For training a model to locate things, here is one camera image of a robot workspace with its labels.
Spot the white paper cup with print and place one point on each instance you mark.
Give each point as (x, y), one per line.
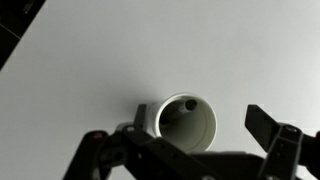
(200, 130)

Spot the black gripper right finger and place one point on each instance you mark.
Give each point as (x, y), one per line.
(286, 150)

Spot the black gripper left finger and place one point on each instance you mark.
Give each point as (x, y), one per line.
(133, 156)

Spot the black and silver marker pen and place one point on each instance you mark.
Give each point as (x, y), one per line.
(181, 109)

